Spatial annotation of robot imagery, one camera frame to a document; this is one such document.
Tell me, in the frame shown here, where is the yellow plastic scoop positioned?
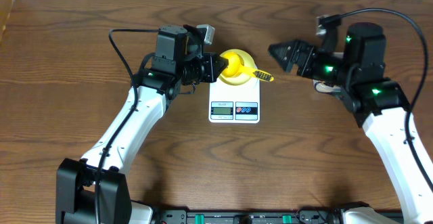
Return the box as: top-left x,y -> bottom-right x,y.
221,49 -> 274,82

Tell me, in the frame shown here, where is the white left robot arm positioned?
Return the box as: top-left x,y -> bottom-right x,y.
55,24 -> 228,223

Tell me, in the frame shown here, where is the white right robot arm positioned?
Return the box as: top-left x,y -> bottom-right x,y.
268,22 -> 432,223

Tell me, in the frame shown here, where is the yellow bowl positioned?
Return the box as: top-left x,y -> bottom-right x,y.
219,49 -> 256,86

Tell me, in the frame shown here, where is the white digital kitchen scale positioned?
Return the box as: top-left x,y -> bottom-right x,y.
208,78 -> 260,124

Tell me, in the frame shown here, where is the clear container of soybeans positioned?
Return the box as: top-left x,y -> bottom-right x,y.
313,80 -> 341,94

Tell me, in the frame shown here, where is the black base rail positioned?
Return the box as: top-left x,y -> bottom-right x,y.
148,206 -> 405,224

